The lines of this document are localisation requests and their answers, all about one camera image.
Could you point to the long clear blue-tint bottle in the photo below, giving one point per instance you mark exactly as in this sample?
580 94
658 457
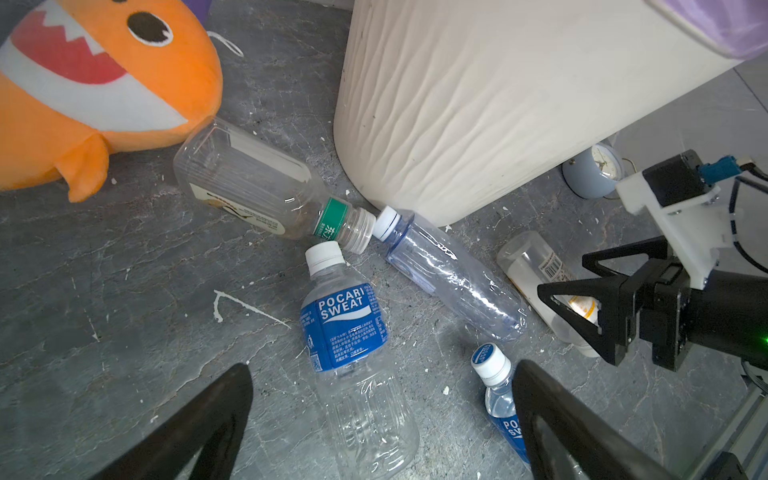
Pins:
443 268

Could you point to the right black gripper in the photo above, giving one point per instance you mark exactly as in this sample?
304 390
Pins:
660 318

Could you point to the pink plastic bin liner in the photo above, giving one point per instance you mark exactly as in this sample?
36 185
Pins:
735 29

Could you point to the clear bottle orange white label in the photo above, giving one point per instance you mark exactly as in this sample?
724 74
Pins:
528 261

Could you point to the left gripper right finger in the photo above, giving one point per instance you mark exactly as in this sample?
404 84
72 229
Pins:
558 428

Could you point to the orange shark plush toy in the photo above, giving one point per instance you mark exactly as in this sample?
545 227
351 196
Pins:
83 80

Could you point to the Pocari Sweat bottle upright label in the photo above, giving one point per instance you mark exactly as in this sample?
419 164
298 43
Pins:
374 432

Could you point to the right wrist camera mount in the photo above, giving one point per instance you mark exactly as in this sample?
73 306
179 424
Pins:
695 207

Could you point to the cream ribbed trash bin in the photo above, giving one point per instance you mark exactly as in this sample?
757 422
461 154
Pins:
446 106

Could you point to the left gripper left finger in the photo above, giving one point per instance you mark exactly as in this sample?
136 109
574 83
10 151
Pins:
210 427

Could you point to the green label square clear bottle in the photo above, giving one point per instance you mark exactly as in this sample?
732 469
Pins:
230 169

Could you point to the Pocari Sweat bottle right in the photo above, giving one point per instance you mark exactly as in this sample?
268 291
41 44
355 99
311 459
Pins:
495 370

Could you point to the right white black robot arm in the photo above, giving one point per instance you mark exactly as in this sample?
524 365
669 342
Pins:
729 315

